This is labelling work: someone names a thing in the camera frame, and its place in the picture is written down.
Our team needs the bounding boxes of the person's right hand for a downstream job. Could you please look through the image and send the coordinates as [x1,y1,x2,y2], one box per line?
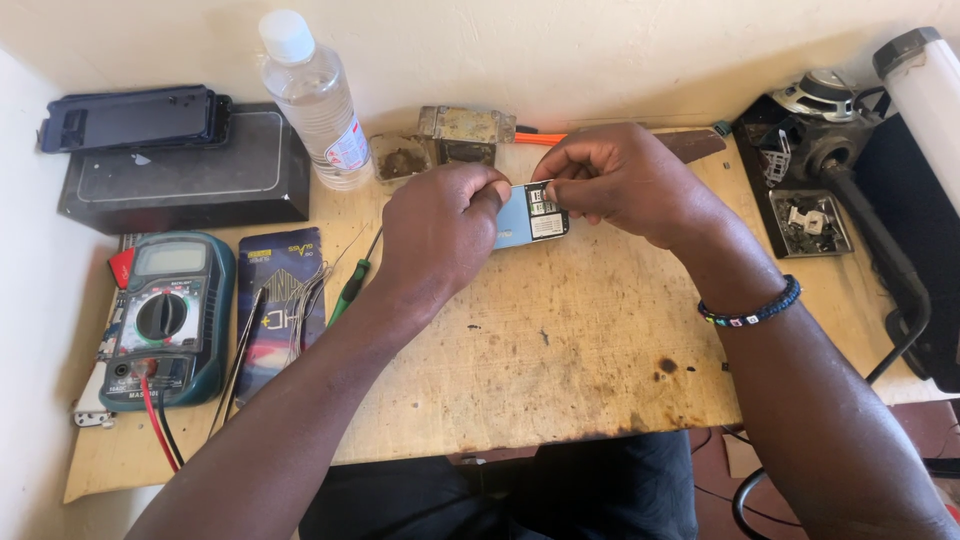
[531,122,732,251]

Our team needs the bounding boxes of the dark screen protector packet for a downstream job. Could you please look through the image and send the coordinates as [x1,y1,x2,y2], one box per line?
[234,227,329,408]

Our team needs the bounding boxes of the black hot air station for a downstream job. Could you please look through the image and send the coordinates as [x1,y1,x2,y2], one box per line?
[731,93,960,395]

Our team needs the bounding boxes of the clear plastic water bottle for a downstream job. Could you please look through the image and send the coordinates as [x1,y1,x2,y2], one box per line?
[258,9,375,192]

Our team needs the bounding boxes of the green handled screwdriver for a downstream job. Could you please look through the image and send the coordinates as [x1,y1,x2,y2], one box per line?
[326,227,384,329]

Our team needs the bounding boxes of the black phone box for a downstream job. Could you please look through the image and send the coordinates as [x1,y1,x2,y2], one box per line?
[57,102,312,236]

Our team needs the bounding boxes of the metal tray of small parts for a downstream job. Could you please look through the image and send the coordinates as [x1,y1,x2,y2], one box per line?
[768,189,855,259]

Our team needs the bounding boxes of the metal tweezers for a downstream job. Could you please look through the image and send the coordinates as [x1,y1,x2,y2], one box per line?
[207,286,268,441]

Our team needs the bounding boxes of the white tube lamp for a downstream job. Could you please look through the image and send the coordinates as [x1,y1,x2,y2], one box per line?
[872,27,960,215]

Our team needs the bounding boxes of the white plastic bracket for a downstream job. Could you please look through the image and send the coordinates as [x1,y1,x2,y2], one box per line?
[759,129,793,187]

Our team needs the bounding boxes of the person's dark trousers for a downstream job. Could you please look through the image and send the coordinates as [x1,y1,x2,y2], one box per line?
[298,429,700,540]

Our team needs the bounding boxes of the bundle of thin wires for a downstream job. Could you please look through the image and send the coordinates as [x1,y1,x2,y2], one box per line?
[285,258,335,361]

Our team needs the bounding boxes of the blue beaded bracelet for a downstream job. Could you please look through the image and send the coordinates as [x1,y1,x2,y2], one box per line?
[697,274,802,329]

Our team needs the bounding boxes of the dark blue phone case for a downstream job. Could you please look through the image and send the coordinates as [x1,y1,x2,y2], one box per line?
[37,84,234,155]

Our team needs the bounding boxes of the orange handled tool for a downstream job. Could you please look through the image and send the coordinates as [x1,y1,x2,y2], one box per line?
[514,126,569,147]

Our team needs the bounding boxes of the red multimeter probe lead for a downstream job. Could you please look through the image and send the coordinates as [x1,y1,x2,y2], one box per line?
[139,358,181,474]

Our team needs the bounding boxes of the circuit board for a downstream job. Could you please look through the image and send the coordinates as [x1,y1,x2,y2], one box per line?
[72,234,144,429]

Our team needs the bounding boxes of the round silver speaker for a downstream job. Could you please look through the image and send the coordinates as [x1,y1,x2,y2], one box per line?
[771,69,871,123]

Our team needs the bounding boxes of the small dirty plastic container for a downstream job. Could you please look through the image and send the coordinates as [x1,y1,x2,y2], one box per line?
[369,131,436,185]

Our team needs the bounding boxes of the person's left hand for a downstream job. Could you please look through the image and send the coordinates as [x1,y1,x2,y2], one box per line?
[378,162,513,300]

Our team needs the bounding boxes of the small blue mobile phone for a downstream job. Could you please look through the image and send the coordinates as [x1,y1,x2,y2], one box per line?
[491,180,570,251]

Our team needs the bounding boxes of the rusty metal block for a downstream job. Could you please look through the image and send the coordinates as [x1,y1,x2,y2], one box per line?
[417,105,518,168]

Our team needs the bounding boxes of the teal digital multimeter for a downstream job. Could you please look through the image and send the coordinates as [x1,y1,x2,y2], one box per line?
[99,231,237,413]

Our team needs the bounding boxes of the black multimeter probe lead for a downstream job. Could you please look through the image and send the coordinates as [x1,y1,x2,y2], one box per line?
[156,386,186,468]

